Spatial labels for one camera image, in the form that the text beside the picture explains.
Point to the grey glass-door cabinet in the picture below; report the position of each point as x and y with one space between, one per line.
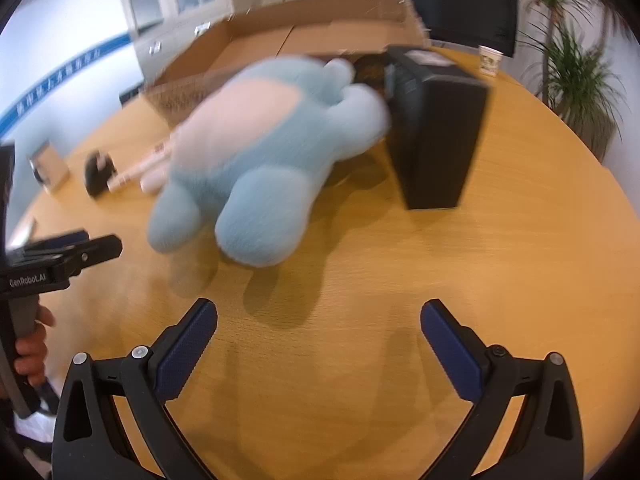
165 0

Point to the black tape dispenser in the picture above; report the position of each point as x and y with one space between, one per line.
97 175

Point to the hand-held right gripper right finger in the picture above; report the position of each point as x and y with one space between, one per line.
452 350

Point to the white tube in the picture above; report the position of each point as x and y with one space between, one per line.
152 181
135 170

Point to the potted palm plant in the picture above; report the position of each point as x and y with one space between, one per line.
575 75

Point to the black wall television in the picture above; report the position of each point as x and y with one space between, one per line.
465 5

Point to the large cardboard box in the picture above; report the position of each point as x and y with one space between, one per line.
260 45

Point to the person's left hand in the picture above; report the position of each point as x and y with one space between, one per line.
32 355

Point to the light blue plush toy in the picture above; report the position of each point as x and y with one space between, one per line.
260 160

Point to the small clear sign stand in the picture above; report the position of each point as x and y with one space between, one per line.
50 165

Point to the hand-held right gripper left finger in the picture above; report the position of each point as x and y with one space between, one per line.
185 350

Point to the white paper cup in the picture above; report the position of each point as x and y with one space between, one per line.
489 60

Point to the black rectangular box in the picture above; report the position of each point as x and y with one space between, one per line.
435 145

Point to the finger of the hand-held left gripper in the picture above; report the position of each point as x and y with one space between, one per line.
50 242
100 249

